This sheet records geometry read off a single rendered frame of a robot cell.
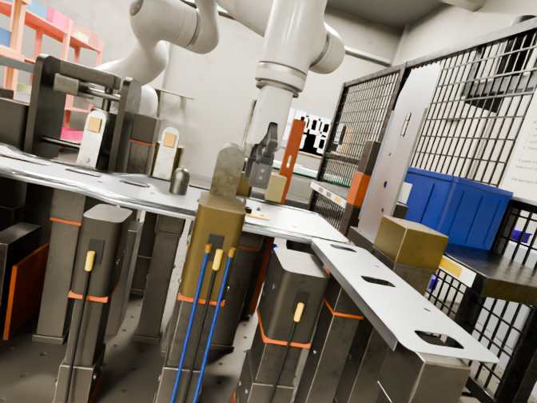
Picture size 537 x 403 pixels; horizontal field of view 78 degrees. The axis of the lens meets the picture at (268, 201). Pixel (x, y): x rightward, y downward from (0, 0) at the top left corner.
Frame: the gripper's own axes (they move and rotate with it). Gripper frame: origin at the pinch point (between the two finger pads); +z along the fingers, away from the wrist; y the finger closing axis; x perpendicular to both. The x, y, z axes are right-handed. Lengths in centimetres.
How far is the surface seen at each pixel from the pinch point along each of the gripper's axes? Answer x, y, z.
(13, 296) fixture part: -34.7, 1.2, 28.5
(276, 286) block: 3.9, 16.9, 11.8
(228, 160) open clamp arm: -6.1, 13.1, -3.0
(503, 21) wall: 295, -332, -213
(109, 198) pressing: -21.4, 6.5, 7.3
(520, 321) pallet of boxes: 166, -76, 50
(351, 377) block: 23.7, 10.2, 29.3
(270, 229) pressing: 3.6, 6.3, 7.0
